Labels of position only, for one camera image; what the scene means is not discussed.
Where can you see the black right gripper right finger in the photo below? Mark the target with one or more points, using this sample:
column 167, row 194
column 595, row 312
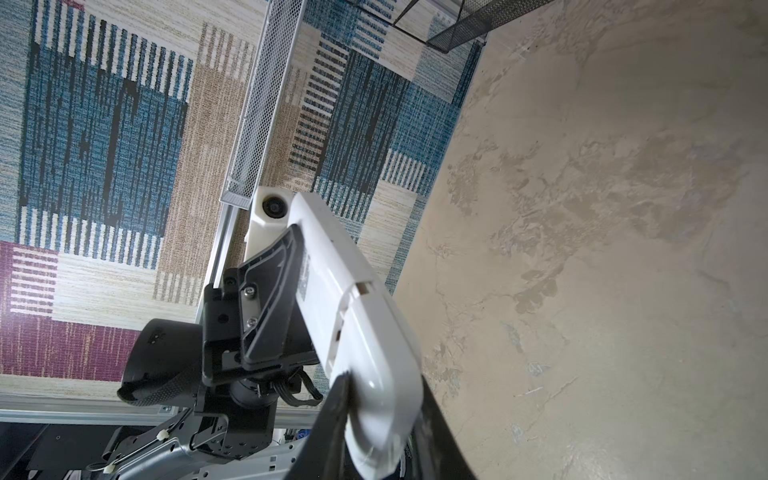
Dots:
column 434, row 452

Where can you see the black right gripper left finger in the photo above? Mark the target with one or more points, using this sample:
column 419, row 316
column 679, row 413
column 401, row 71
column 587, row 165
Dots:
column 323, row 453

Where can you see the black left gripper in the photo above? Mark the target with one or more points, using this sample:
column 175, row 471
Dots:
column 255, row 341

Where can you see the white remote control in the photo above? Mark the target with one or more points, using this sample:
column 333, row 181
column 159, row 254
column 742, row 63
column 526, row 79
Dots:
column 356, row 328

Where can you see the black mesh shelf rack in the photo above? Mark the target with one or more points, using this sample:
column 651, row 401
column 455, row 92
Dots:
column 474, row 19

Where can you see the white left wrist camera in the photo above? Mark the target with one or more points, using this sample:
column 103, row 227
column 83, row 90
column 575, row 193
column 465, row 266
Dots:
column 268, row 218

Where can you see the white mesh wall basket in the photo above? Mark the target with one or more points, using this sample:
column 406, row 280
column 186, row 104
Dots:
column 258, row 116

